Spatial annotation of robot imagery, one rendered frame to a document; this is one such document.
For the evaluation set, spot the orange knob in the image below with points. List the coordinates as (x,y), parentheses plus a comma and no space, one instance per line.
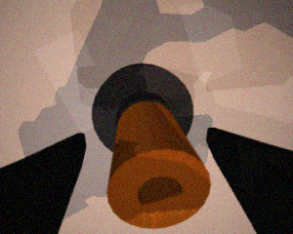
(156,178)

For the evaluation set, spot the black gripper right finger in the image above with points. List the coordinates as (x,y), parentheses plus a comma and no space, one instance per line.
(260,176)

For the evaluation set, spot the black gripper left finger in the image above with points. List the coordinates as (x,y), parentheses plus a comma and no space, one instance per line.
(35,191)

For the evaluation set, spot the dark round pedestal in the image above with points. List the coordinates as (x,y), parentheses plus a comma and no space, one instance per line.
(134,83)

